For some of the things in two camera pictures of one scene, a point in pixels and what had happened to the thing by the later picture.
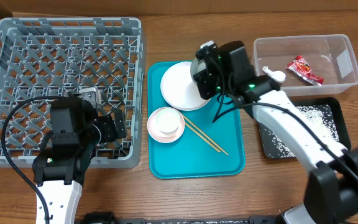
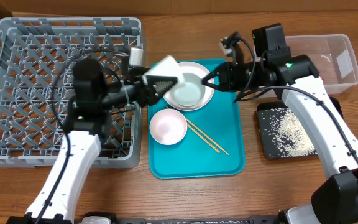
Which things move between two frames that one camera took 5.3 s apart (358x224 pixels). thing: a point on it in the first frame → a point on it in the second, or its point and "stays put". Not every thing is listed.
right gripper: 202,82 → 225,77
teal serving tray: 212,144 stays put
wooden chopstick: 202,138 stays put
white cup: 168,121 → 168,66
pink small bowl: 166,125 stays put
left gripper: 112,133 → 145,92
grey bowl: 196,68 → 191,91
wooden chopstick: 204,134 stays put
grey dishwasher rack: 25,58 stays put
